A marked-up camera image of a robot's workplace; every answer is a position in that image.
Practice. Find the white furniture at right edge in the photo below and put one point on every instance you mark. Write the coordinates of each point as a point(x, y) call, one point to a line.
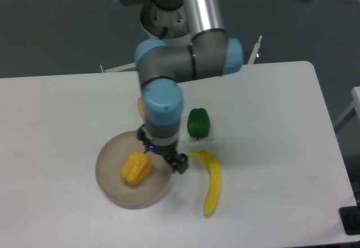
point(349, 112)

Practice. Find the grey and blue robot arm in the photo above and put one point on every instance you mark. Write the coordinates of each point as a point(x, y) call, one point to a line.
point(192, 44)

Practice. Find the beige round plate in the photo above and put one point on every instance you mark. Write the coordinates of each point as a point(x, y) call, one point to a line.
point(113, 156)

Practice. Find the yellow toy banana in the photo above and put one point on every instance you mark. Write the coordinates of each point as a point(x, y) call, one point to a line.
point(212, 164)

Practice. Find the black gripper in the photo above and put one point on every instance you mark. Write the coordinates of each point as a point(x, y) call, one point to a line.
point(165, 147)

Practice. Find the white metal frame bar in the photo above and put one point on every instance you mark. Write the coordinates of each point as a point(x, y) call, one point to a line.
point(255, 54)

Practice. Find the yellow toy bell pepper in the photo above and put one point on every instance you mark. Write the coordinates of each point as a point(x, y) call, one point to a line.
point(137, 166)

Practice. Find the orange toy bread wedge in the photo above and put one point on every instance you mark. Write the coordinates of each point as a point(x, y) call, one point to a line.
point(140, 109)

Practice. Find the black device at table edge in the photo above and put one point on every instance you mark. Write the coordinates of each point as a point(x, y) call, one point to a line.
point(350, 219)

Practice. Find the green toy bell pepper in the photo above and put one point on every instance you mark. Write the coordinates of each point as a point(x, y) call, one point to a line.
point(198, 123)

